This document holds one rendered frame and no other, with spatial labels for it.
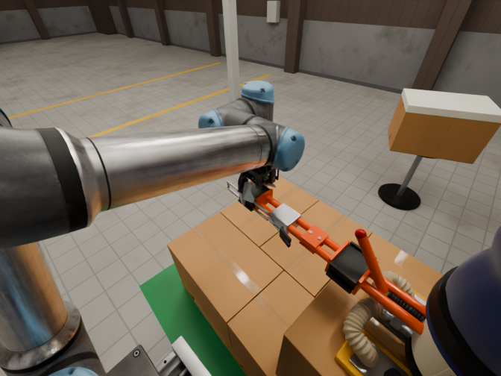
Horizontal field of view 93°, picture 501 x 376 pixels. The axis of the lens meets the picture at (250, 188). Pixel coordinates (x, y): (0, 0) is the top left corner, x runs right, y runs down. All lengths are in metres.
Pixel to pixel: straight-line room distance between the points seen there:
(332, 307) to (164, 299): 1.47
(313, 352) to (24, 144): 0.64
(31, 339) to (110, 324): 1.54
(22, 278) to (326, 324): 0.61
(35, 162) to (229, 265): 1.23
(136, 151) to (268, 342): 1.08
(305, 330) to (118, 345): 1.49
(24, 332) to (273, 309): 0.97
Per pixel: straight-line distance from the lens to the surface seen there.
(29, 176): 0.23
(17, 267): 0.44
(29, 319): 0.51
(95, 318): 2.15
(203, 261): 1.43
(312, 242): 0.65
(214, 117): 0.48
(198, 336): 1.85
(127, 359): 0.77
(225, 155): 0.32
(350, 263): 0.64
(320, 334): 0.70
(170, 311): 1.95
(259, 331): 1.25
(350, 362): 0.68
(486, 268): 0.47
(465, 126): 2.39
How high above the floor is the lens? 1.73
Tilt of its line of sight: 41 degrees down
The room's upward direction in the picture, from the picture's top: 1 degrees counter-clockwise
